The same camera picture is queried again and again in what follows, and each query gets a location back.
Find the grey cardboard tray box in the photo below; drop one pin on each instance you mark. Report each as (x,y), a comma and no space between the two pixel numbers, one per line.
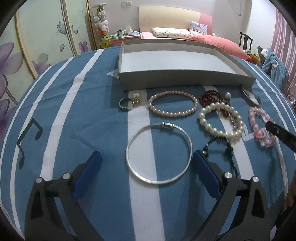
(153,63)

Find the silver round bangle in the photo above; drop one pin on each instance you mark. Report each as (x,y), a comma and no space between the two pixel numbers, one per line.
(159,153)

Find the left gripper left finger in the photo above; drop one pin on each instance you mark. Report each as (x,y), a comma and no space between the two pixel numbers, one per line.
(43,221)

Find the pearl earring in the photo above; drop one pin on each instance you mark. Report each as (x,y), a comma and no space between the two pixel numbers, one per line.
(136,98)
(227,96)

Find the plush toy tower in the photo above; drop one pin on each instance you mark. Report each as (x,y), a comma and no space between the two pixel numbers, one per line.
(101,26)

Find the blue clothes pile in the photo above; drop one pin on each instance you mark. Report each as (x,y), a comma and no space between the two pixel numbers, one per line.
(275,68)

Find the blue white striped bedsheet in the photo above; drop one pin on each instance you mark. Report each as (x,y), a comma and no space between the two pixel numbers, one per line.
(75,102)

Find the white floral pillow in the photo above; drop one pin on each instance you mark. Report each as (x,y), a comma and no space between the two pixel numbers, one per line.
(171,33)

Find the grey cuff bangle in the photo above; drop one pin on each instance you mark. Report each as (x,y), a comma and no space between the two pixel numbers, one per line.
(250,97)

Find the pink curtain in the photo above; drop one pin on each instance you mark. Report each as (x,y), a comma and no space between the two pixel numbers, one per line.
(283,46)

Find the purple patterned pillow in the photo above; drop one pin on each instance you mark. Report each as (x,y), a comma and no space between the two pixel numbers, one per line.
(197,28)

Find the dark wooden chair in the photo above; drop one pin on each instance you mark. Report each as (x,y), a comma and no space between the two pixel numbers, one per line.
(245,41)

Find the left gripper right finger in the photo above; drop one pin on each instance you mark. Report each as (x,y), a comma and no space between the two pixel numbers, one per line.
(251,220)

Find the pink bed sheet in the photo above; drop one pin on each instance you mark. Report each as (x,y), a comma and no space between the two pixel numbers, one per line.
(147,35)

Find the right hand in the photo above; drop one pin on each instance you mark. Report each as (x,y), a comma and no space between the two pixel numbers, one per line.
(290,199)

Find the cream pink headboard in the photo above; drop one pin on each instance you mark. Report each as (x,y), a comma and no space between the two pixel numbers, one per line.
(170,17)

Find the pink nightstand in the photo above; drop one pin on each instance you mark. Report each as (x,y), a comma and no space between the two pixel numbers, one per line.
(116,40)

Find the salmon pink duvet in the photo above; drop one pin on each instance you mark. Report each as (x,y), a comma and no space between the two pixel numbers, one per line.
(226,45)

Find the floral sliding wardrobe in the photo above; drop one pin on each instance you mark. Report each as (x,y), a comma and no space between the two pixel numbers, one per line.
(39,35)

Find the white mug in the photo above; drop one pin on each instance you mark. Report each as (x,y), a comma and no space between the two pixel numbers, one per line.
(120,33)

